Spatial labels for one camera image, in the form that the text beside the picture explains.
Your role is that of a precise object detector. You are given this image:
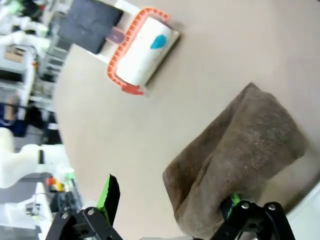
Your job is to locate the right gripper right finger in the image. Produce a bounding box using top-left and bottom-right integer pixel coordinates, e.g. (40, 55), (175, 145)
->
(211, 191), (297, 240)

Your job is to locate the white equipment cart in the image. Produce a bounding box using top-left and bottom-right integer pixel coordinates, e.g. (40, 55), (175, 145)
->
(0, 42), (38, 101)

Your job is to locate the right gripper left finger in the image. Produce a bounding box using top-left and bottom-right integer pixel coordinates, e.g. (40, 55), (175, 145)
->
(44, 173), (125, 240)

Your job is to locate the white folded roller stand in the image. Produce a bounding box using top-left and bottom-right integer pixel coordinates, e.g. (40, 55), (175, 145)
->
(93, 0), (181, 98)

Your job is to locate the pink-handled white lint roller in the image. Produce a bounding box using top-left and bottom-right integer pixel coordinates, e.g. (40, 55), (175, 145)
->
(56, 0), (173, 97)

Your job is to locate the brown cloth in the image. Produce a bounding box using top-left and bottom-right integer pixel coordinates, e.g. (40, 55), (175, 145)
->
(162, 81), (309, 235)

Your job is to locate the red emergency stop button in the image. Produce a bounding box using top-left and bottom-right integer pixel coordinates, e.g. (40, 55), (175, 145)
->
(46, 176), (65, 193)

